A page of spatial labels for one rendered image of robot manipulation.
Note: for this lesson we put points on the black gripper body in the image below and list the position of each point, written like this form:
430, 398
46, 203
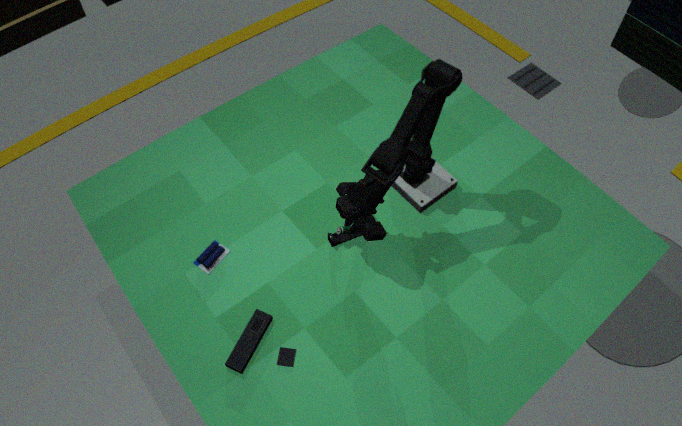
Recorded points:
370, 229

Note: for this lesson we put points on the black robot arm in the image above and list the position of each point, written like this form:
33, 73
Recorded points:
419, 117

